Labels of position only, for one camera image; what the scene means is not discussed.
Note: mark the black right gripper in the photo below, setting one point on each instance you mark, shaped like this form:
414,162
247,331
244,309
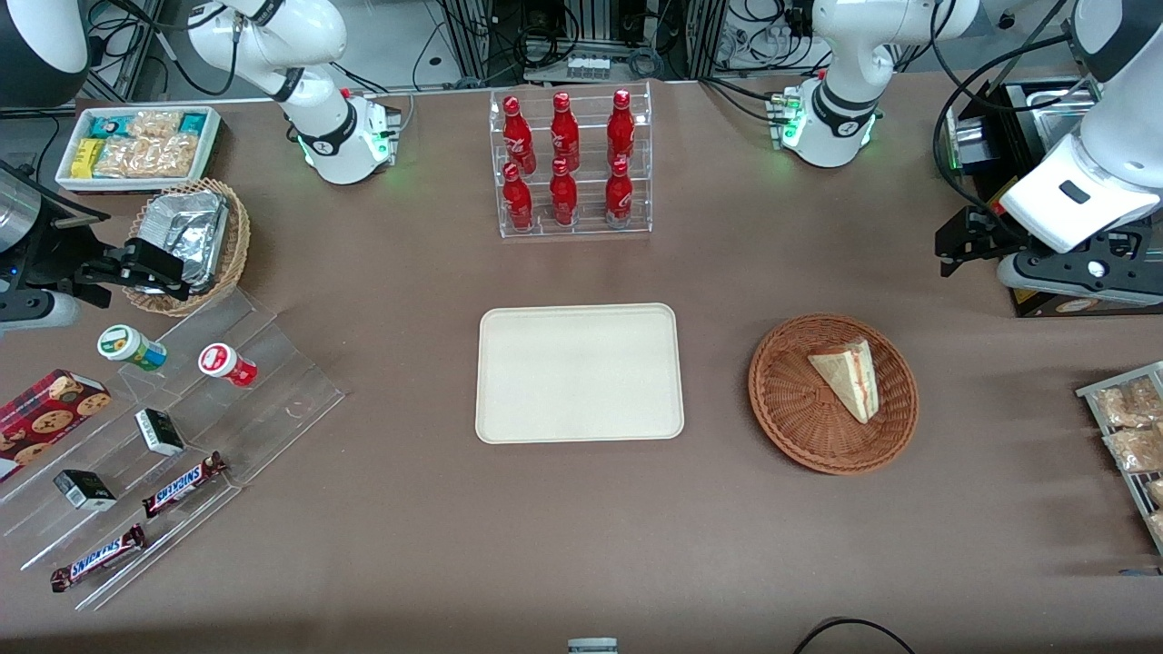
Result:
56,257

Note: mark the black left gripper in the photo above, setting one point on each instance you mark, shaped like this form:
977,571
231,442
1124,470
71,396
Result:
988,232

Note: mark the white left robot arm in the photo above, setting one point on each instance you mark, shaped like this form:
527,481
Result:
845,109

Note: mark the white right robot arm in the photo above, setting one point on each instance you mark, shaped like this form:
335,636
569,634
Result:
313,136

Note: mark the light tan wicker basket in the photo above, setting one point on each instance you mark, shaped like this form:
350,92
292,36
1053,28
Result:
236,245

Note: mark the steel tray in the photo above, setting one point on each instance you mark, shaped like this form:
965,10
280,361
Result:
1054,113

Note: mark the right snack tray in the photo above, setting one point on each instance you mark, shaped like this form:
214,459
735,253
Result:
1090,392

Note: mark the wrapped triangle sandwich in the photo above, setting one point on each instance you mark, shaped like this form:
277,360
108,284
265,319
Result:
849,377

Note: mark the brown round wicker basket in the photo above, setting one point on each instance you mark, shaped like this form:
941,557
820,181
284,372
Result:
790,400

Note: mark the cream rectangular tray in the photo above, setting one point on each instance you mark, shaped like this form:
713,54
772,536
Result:
580,372

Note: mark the black crate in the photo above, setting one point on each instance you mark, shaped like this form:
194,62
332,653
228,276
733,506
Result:
999,186

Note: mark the silver foil packet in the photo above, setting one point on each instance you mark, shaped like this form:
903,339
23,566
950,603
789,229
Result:
186,232

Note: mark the green label white-lid cup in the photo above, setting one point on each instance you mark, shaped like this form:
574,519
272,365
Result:
127,346

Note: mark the clear bag of crackers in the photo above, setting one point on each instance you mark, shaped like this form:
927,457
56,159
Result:
174,156
123,159
154,124

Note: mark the yellow snack pack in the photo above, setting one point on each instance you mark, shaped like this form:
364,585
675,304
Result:
87,158

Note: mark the red label white-lid cup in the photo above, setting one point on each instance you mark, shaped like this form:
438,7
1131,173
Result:
223,363

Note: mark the white rectangular snack bin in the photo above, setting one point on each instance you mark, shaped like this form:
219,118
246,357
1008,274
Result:
211,150

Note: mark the teal snack pack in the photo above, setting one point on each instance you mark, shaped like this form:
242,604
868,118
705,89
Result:
193,123
111,125

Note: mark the small black box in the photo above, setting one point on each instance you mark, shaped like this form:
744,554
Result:
84,490
160,432

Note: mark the red chocolate chip cookie box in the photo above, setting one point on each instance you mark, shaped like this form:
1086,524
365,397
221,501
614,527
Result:
45,420

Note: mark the clear acrylic stepped stand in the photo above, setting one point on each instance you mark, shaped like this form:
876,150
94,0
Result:
273,391

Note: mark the clear bag of pastry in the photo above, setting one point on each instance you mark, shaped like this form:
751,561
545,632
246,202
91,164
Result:
1136,450
1156,492
1127,404

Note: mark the Snickers chocolate bar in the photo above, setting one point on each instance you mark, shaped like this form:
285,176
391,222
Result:
182,486
98,558

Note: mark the red soda bottle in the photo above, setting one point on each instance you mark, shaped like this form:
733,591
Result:
564,134
563,198
621,129
518,202
619,195
517,136

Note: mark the clear acrylic bottle rack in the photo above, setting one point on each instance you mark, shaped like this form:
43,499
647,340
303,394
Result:
581,227

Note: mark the white power strip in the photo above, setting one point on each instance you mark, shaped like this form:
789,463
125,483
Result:
589,67

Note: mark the grey metal object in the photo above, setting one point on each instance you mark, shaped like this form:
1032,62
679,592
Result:
592,647

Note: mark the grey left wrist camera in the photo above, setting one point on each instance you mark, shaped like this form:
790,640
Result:
1072,280

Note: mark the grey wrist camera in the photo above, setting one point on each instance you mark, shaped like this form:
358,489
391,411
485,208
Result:
1072,280
36,311

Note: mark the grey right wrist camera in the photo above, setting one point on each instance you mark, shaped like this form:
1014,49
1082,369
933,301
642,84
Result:
36,311

